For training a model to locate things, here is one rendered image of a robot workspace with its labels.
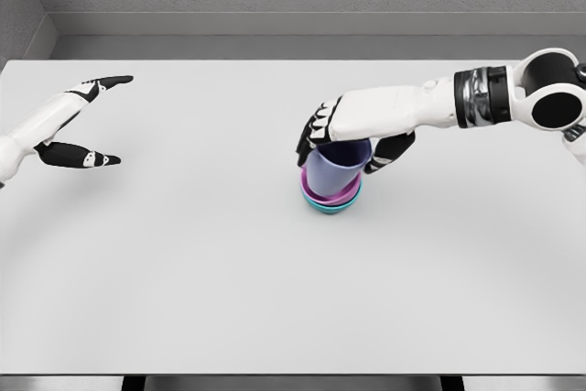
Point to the pink bowl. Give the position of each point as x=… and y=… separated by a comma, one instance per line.
x=316, y=196

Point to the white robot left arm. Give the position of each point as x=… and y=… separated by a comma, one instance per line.
x=11, y=153

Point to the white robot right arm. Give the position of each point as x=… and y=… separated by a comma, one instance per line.
x=503, y=93

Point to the lavender cup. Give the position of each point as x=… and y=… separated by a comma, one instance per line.
x=333, y=166

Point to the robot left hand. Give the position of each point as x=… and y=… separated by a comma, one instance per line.
x=55, y=107

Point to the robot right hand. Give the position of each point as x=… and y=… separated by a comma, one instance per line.
x=361, y=114

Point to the teal bowl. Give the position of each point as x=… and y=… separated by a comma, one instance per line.
x=336, y=209

